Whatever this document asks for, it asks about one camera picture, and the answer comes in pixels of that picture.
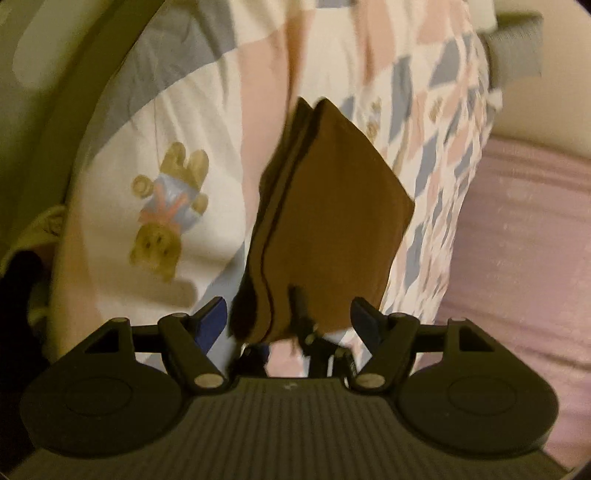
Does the brown long-sleeve garment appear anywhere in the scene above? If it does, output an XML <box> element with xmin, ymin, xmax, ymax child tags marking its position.
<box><xmin>229</xmin><ymin>99</ymin><xmax>415</xmax><ymax>343</ymax></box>

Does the pink curtain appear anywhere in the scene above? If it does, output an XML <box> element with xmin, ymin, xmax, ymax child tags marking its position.
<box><xmin>437</xmin><ymin>137</ymin><xmax>590</xmax><ymax>467</ymax></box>

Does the checkered patchwork quilt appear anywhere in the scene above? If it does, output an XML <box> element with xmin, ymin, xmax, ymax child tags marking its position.
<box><xmin>47</xmin><ymin>1</ymin><xmax>493</xmax><ymax>359</ymax></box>

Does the grey pillow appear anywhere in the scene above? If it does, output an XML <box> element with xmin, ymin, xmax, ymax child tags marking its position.
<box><xmin>479</xmin><ymin>12</ymin><xmax>544</xmax><ymax>89</ymax></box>

